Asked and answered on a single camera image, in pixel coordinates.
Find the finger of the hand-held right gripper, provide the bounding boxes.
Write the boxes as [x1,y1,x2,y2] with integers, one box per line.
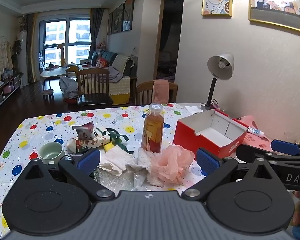
[236,144,300,165]
[270,139,300,157]

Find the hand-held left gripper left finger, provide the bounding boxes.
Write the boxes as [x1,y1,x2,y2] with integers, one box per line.
[22,149,115,202]

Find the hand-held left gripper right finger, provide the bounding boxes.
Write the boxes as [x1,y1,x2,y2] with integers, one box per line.
[181,148,282,202]

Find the clear bubble wrap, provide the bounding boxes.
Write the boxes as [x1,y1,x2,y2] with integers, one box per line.
[92,167,138,192]

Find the red and white cardboard box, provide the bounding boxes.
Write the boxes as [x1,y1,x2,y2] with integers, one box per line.
[173,109,249,157]

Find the white fluffy cloth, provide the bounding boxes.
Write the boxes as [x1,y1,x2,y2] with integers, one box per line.
[126,147,165,187]

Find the clear plastic bag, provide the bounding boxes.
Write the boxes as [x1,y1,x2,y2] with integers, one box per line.
[132,174,153,190]

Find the printed paper wrapper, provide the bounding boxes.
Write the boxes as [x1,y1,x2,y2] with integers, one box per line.
[66,129,113,153]

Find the white and blue cream tube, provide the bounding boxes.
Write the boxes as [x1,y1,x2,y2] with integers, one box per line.
[247,127,265,137]

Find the silver cartoon snack packet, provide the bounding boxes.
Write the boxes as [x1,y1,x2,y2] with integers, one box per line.
[71,121,95,140]

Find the dark green ribbon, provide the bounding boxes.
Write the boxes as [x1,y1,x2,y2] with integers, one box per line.
[104,128,134,154]

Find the pink mesh bath pouf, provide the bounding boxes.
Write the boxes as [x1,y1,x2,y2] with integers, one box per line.
[150,145,195,184]

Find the pale green cup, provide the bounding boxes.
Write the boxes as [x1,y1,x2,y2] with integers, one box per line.
[39,142,65,165]

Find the balloon printed tablecloth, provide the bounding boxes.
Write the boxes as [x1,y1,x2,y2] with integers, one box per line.
[0,102,208,240]

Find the white tissue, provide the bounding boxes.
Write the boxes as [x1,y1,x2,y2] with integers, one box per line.
[184,105,203,114]

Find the wooden chair with dark seat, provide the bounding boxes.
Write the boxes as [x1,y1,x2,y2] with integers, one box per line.
[76,68,114,110]

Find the orange juice bottle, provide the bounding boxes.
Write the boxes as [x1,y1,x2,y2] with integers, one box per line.
[141,103,165,153]

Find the grey plastic bag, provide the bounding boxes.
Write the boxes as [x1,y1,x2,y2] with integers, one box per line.
[59,76,79,99]

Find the small round stool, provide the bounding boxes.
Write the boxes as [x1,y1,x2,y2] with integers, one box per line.
[42,89,55,103]

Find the pink towel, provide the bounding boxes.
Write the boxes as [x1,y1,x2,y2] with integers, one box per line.
[152,79,170,105]

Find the wooden dining chair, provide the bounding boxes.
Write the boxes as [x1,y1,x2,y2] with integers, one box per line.
[135,80,178,105]

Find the grey clothes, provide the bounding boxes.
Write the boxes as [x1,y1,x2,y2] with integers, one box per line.
[95,66,127,83]

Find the silver desk lamp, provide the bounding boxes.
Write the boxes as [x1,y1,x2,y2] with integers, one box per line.
[200,52,235,112]

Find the pale coffee table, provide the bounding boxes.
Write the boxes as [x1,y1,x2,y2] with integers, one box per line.
[40,66,68,80]

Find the cream knitted blanket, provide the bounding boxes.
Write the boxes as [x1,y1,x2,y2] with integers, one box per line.
[111,54,135,78]

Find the teal sofa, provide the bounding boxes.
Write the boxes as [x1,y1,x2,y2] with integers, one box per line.
[77,50,138,105]

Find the yellow giraffe toy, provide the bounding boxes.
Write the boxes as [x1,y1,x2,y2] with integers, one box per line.
[57,43,67,67]

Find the grey and yellow curtain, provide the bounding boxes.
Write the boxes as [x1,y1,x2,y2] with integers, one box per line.
[89,7,105,60]
[26,14,38,83]

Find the white tower air conditioner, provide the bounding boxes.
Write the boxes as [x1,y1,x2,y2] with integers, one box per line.
[17,30,28,90]

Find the large window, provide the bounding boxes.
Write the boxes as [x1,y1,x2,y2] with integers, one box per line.
[39,17,93,67]

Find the green house plant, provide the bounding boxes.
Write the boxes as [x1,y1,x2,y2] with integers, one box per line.
[12,40,23,75]

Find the yellow printed blanket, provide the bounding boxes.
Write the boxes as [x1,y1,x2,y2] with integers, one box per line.
[0,36,13,80]

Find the dark framed wall picture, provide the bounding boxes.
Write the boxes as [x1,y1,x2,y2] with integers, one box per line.
[122,0,135,32]
[112,3,125,34]
[107,11,113,35]

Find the wooden door frame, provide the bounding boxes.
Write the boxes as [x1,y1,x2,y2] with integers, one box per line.
[154,0,184,83]

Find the figures wall poster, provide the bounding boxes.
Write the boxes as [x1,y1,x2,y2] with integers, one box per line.
[248,0,300,32]

